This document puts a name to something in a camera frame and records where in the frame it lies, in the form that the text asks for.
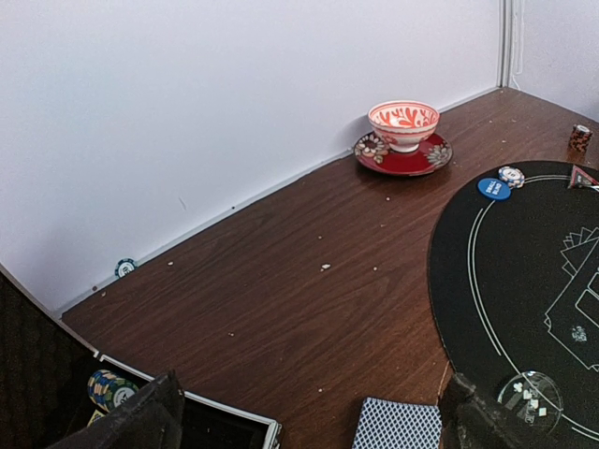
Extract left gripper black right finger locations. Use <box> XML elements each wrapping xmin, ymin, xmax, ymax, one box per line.
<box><xmin>439</xmin><ymin>373</ymin><xmax>580</xmax><ymax>448</ymax></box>

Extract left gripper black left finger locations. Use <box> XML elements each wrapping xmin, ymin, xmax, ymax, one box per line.
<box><xmin>53</xmin><ymin>370</ymin><xmax>184</xmax><ymax>449</ymax></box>

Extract grey dealer button disc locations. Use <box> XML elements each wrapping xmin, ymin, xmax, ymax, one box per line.
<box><xmin>497</xmin><ymin>370</ymin><xmax>563</xmax><ymax>433</ymax></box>

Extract blue small blind button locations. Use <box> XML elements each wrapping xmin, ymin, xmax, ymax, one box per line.
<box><xmin>477</xmin><ymin>178</ymin><xmax>511</xmax><ymax>201</ymax></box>

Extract blue cream chips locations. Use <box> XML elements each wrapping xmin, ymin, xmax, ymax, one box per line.
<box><xmin>498</xmin><ymin>166</ymin><xmax>525</xmax><ymax>189</ymax></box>

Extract red black triangle marker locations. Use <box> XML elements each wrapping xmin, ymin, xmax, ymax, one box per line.
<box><xmin>568</xmin><ymin>166</ymin><xmax>599</xmax><ymax>191</ymax></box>

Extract mixed chip stack in case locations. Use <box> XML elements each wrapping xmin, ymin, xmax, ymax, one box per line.
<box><xmin>87</xmin><ymin>369</ymin><xmax>139</xmax><ymax>413</ymax></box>

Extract playing card in case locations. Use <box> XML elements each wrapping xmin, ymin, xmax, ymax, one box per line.
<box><xmin>87</xmin><ymin>410</ymin><xmax>106</xmax><ymax>427</ymax></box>

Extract grey playing card deck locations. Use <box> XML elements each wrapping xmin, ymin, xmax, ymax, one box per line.
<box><xmin>352</xmin><ymin>398</ymin><xmax>442</xmax><ymax>449</ymax></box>

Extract aluminium poker case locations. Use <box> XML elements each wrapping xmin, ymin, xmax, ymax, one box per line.
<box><xmin>1</xmin><ymin>276</ymin><xmax>281</xmax><ymax>448</ymax></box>

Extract black round poker mat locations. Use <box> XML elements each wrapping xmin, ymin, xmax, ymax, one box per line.
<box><xmin>428</xmin><ymin>161</ymin><xmax>598</xmax><ymax>448</ymax></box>

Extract dark red saucer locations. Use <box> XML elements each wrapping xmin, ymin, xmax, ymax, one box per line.
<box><xmin>353</xmin><ymin>132</ymin><xmax>453</xmax><ymax>177</ymax></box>

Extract red white patterned bowl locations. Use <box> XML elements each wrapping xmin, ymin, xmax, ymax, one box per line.
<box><xmin>367</xmin><ymin>100</ymin><xmax>440</xmax><ymax>153</ymax></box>

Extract orange black poker chip stack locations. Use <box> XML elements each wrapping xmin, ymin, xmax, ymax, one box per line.
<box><xmin>568</xmin><ymin>124</ymin><xmax>593</xmax><ymax>152</ymax></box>

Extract single teal chip by wall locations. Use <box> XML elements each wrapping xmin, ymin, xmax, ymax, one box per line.
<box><xmin>114</xmin><ymin>258</ymin><xmax>137</xmax><ymax>279</ymax></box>

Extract right aluminium frame post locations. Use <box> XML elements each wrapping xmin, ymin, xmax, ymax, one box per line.
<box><xmin>497</xmin><ymin>0</ymin><xmax>513</xmax><ymax>88</ymax></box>

